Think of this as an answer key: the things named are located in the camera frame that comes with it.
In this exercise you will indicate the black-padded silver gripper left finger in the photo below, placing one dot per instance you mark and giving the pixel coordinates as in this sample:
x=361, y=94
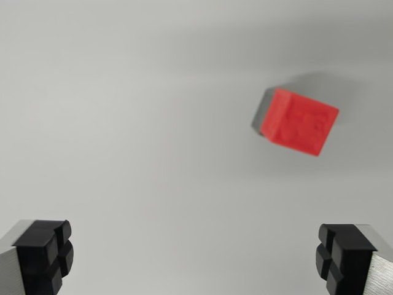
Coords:
x=33, y=258

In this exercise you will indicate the black-padded silver gripper right finger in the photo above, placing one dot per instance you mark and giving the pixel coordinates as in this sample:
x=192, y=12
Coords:
x=350, y=261

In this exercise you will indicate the red studded cube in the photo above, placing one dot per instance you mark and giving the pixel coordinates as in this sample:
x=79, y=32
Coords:
x=302, y=126

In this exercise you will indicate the grey studded cube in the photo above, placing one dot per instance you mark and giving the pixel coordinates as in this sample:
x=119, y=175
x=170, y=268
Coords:
x=261, y=113

